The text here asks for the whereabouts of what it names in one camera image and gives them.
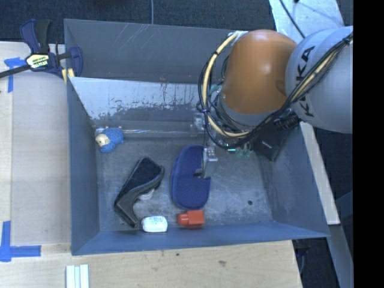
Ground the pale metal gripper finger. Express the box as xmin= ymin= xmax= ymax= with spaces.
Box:
xmin=191 ymin=115 xmax=206 ymax=138
xmin=203 ymin=147 xmax=219 ymax=179

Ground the blue slipper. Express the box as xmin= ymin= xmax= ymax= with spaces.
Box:
xmin=170 ymin=144 xmax=212 ymax=211

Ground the grey metal bin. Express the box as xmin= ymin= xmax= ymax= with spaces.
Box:
xmin=63 ymin=18 xmax=331 ymax=256

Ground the clear long plastic tube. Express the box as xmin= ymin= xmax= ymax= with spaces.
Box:
xmin=94 ymin=120 xmax=199 ymax=139

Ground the red plastic block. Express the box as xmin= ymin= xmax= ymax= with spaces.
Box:
xmin=176 ymin=209 xmax=206 ymax=229

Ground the black high-heel shoe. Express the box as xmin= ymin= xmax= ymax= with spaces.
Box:
xmin=113 ymin=157 xmax=166 ymax=229

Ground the blue toy animal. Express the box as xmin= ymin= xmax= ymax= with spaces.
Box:
xmin=95 ymin=126 xmax=125 ymax=154

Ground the pale wood board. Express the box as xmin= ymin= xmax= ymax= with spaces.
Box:
xmin=10 ymin=42 xmax=73 ymax=247

